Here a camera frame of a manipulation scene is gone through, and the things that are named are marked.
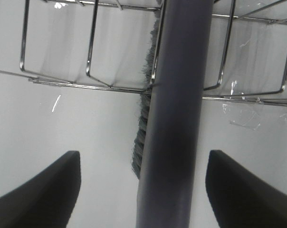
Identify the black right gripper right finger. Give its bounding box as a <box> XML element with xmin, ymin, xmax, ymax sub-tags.
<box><xmin>205</xmin><ymin>150</ymin><xmax>287</xmax><ymax>228</ymax></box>

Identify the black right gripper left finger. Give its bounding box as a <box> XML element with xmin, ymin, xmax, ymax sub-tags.
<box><xmin>0</xmin><ymin>151</ymin><xmax>81</xmax><ymax>228</ymax></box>

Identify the purple brush with black bristles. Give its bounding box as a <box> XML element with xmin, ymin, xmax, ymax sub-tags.
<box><xmin>135</xmin><ymin>0</ymin><xmax>214</xmax><ymax>228</ymax></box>

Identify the chrome wire dish rack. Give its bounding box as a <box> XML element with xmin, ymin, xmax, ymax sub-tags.
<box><xmin>0</xmin><ymin>0</ymin><xmax>287</xmax><ymax>107</ymax></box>

